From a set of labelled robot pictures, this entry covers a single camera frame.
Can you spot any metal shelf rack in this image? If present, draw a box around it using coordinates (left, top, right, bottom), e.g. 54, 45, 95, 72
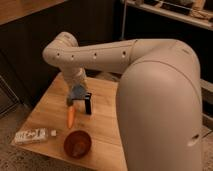
113, 0, 213, 130

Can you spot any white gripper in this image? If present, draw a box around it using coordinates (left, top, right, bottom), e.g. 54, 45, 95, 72
61, 67, 92, 115

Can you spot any wooden table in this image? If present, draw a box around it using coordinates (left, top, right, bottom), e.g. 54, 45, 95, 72
19, 73, 127, 171

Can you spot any orange carrot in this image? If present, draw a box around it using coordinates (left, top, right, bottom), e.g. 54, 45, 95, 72
67, 106, 75, 129

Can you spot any red-brown bowl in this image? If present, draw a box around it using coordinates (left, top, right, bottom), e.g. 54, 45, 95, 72
64, 130, 92, 159

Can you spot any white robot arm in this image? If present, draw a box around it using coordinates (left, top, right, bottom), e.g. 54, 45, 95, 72
42, 32, 203, 171

